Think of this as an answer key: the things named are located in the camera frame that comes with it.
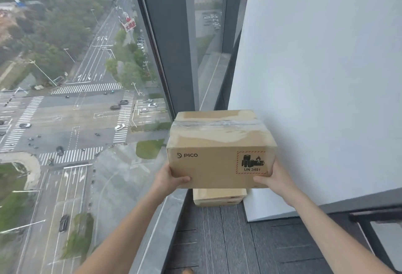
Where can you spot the dark grey window frame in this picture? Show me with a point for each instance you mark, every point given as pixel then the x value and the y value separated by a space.
pixel 176 38

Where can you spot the person's left forearm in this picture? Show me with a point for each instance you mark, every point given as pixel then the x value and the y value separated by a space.
pixel 119 231

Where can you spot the person's left thumb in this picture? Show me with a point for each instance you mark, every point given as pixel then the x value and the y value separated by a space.
pixel 181 180

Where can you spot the person's right hand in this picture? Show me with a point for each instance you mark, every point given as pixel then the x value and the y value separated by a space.
pixel 278 180

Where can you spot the taped brown cardboard box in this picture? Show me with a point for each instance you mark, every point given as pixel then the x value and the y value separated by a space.
pixel 219 154

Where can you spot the person's right thumb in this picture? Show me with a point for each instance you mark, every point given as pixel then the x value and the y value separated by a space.
pixel 262 180

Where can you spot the grey stone window sill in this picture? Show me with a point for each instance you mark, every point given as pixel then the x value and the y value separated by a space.
pixel 157 236

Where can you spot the black metal railing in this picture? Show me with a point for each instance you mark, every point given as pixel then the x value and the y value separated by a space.
pixel 375 229

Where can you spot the person's right forearm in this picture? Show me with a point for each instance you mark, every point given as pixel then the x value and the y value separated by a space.
pixel 337 236

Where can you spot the person's left hand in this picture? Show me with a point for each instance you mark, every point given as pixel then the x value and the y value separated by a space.
pixel 166 179

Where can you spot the small brown cardboard box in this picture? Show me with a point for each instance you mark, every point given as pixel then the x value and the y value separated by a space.
pixel 219 197

